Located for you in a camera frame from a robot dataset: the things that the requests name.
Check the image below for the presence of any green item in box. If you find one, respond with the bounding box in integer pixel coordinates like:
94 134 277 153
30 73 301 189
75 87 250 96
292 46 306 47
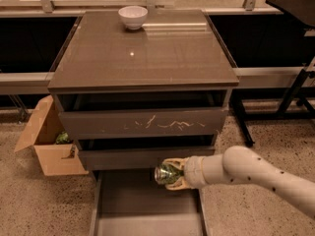
55 131 71 145

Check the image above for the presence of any green soda can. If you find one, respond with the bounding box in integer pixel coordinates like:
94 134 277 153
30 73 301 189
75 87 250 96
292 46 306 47
155 163 184 185

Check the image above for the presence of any metal window railing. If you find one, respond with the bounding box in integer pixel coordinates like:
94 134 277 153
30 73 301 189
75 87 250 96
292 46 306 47
0 0 305 94

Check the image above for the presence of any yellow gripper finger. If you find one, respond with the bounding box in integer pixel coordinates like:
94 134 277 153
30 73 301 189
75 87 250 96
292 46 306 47
162 157 188 169
165 178 192 191

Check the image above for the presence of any bottom grey open drawer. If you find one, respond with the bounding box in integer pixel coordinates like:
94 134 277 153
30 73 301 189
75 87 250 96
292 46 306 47
89 169 210 236

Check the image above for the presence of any middle grey drawer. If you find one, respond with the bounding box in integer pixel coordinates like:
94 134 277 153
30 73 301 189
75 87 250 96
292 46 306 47
79 135 216 171

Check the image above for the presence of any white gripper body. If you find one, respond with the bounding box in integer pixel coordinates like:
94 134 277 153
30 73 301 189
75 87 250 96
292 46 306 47
184 156 206 189

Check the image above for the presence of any top grey drawer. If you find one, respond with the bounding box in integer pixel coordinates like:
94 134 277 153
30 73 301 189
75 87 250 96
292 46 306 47
55 89 229 140

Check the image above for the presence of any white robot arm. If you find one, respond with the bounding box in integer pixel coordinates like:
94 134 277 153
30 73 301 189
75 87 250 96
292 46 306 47
155 146 315 219

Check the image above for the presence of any white ceramic bowl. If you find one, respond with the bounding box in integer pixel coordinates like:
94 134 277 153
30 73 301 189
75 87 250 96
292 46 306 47
118 6 148 30

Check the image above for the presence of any grey drawer cabinet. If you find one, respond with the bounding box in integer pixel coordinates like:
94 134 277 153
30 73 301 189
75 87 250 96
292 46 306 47
47 9 240 236

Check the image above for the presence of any open cardboard box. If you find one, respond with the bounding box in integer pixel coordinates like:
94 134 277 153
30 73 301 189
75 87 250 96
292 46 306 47
14 95 88 176

